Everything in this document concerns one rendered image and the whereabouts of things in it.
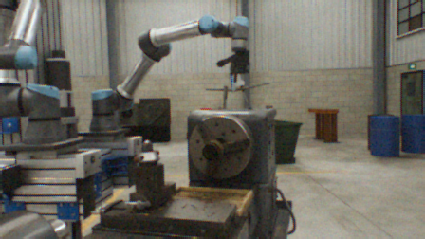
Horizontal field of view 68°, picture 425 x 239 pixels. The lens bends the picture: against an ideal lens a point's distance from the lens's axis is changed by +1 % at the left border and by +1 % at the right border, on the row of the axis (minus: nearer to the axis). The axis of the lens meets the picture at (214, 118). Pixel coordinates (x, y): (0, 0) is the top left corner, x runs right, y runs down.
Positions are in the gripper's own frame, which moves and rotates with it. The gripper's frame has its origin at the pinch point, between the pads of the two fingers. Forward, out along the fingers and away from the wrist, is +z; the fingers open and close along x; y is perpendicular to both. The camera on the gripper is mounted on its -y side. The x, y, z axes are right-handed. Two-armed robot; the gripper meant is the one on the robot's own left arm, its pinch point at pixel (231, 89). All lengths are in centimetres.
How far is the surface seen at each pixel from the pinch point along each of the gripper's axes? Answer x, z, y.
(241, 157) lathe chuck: -9.7, 32.6, 4.2
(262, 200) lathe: -1, 57, 20
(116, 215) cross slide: -53, 42, -50
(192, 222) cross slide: -65, 40, -28
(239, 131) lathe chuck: -8.7, 19.8, 2.6
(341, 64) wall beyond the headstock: 893, -133, 673
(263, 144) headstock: 0.2, 27.4, 18.9
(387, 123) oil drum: 424, 44, 477
